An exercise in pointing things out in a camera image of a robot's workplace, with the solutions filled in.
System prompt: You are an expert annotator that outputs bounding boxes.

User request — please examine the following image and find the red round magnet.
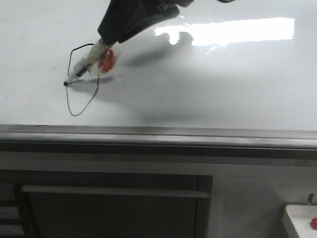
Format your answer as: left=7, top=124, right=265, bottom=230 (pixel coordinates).
left=98, top=49, right=116, bottom=73

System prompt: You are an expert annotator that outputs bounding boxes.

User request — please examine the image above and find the grey whiteboard marker tray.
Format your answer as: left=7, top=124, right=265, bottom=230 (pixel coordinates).
left=0, top=124, right=317, bottom=159

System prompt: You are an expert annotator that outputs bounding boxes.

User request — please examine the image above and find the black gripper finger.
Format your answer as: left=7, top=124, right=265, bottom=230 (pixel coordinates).
left=117, top=5, right=180, bottom=43
left=98, top=0, right=149, bottom=45

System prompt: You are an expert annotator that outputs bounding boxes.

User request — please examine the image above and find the white box with red button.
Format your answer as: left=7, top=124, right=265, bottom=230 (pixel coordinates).
left=282, top=193, right=317, bottom=238

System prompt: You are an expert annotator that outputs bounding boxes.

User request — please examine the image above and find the dark cabinet door panel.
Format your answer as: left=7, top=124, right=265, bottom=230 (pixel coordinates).
left=14, top=172, right=212, bottom=238

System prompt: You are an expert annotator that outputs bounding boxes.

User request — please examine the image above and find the white whiteboard marker pen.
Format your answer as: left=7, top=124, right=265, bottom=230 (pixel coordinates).
left=63, top=39, right=113, bottom=86

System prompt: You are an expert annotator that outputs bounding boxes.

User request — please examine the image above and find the white whiteboard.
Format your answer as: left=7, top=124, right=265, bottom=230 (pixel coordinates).
left=0, top=0, right=317, bottom=130

